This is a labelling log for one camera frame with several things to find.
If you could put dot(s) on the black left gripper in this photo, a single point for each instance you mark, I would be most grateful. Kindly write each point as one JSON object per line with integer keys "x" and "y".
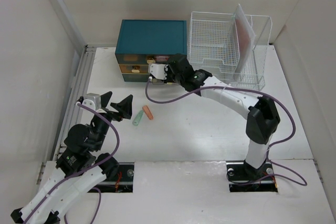
{"x": 124, "y": 107}

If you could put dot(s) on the orange plastic case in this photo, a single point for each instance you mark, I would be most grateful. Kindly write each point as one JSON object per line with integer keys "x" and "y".
{"x": 148, "y": 112}

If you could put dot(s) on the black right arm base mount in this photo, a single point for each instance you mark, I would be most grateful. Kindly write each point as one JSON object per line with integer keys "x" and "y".
{"x": 243, "y": 178}

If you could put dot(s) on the green translucent plastic case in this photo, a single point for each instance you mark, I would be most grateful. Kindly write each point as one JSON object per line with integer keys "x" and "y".
{"x": 138, "y": 118}

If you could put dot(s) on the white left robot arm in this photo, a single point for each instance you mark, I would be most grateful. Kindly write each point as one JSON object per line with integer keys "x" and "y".
{"x": 77, "y": 170}

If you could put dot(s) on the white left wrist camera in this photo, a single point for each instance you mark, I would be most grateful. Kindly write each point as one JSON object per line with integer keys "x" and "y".
{"x": 91, "y": 100}

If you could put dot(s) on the white wire file rack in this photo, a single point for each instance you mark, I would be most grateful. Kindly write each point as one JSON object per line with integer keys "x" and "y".
{"x": 213, "y": 45}

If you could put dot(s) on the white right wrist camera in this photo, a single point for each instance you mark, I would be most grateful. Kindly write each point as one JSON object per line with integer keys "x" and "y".
{"x": 158, "y": 71}

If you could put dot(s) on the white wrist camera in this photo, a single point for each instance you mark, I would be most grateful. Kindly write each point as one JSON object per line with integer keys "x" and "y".
{"x": 158, "y": 71}
{"x": 91, "y": 100}

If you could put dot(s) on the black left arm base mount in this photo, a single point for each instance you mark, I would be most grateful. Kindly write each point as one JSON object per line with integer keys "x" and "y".
{"x": 122, "y": 182}

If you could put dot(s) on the pink lid marker tube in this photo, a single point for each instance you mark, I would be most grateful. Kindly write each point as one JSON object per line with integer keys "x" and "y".
{"x": 161, "y": 58}

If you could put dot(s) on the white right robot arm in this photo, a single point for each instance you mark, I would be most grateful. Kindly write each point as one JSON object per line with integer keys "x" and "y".
{"x": 260, "y": 113}

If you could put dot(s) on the teal drawer organizer box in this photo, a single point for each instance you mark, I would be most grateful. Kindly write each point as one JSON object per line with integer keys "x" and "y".
{"x": 160, "y": 37}

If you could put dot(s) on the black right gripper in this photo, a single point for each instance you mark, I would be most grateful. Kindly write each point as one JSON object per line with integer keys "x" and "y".
{"x": 167, "y": 70}

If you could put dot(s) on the aluminium rail frame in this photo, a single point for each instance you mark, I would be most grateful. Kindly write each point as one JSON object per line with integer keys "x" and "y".
{"x": 78, "y": 87}

